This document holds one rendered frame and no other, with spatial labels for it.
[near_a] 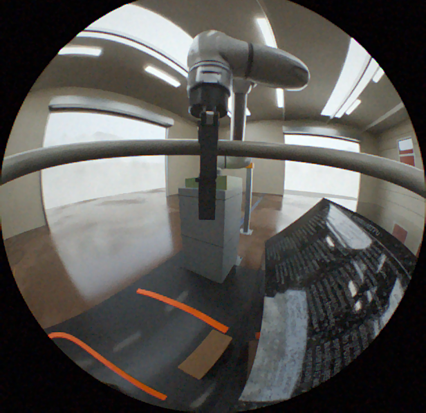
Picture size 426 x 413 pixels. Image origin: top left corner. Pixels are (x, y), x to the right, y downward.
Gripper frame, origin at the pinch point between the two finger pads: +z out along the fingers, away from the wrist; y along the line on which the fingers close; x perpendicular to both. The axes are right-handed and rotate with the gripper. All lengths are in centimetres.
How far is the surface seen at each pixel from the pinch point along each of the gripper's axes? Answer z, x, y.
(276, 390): 17.0, 7.4, 30.5
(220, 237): 40, 11, -49
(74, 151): -9.4, -18.6, 11.4
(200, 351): 71, -4, 12
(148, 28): -304, -121, -119
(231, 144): -10.1, 4.0, 2.0
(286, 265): 18.7, 22.3, 2.6
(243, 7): -313, 50, -70
